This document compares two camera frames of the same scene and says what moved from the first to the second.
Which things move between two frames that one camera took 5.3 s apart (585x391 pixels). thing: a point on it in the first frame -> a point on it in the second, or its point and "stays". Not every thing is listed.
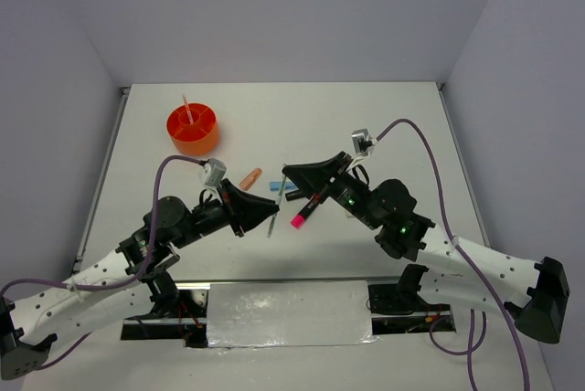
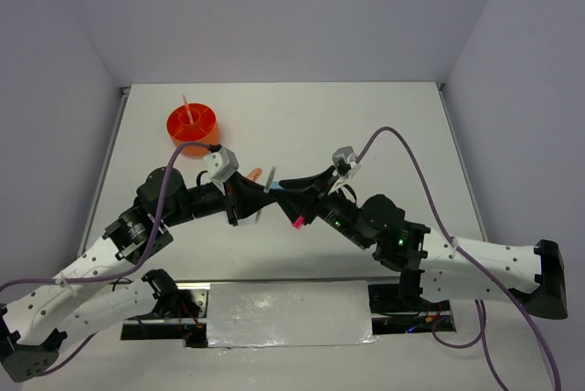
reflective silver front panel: [288, 313] stays
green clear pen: [274, 216] -> [270, 173]
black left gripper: [245, 209] -> [238, 191]
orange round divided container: [197, 138] stays
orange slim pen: [187, 109] stays
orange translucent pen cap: [250, 179] stays
